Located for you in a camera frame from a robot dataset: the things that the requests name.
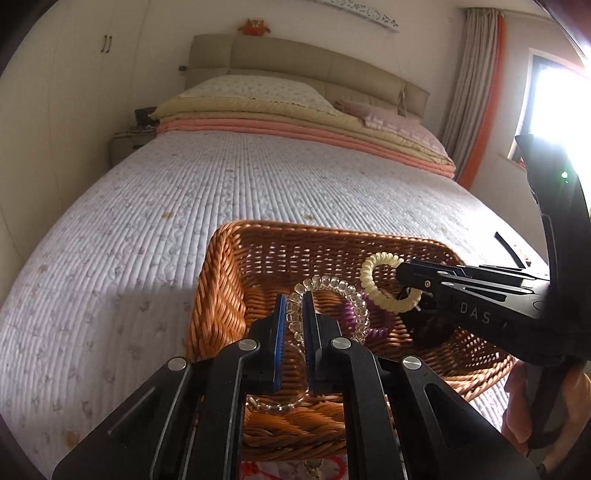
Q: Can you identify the dark clock on nightstand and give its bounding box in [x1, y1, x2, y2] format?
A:
[134, 107, 157, 128]

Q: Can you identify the clear spiral hair tie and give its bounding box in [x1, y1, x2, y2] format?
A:
[244, 274, 371, 413]

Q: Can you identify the red patterned item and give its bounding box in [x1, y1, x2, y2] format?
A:
[239, 455, 349, 480]

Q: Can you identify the bright window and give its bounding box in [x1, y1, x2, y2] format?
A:
[516, 49, 590, 165]

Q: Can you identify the pink pillow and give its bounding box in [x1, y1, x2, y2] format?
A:
[335, 100, 439, 145]

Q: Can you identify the white wardrobe with handles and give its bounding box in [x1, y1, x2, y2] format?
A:
[1, 1, 149, 285]

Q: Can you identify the orange plush toy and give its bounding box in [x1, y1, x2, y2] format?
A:
[238, 18, 270, 36]

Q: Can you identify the beige and orange curtain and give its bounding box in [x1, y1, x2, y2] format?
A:
[442, 8, 506, 189]

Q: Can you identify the purple spiral hair tie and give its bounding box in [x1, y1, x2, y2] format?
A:
[339, 287, 394, 342]

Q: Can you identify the cream spiral hair tie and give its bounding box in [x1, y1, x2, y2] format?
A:
[359, 251, 423, 315]

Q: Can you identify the orange wicker basket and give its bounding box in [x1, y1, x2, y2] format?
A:
[186, 221, 514, 461]

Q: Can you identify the beige nightstand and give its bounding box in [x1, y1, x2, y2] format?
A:
[108, 129, 156, 167]

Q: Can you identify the black hair band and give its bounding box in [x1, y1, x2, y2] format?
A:
[494, 232, 526, 269]

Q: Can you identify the cream floral pillow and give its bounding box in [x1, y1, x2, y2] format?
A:
[179, 75, 339, 115]

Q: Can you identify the person's right hand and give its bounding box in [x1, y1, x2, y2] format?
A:
[501, 361, 590, 472]

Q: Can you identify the folded yellow blanket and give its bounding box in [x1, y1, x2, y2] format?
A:
[151, 96, 455, 169]

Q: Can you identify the beige padded headboard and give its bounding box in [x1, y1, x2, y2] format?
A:
[184, 34, 430, 120]

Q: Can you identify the white quilted bed cover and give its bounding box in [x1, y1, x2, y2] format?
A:
[1, 131, 546, 476]

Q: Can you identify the folded salmon pink blanket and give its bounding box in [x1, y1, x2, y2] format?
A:
[157, 118, 455, 179]

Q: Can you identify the white carved wall decor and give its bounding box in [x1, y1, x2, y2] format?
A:
[315, 0, 399, 33]

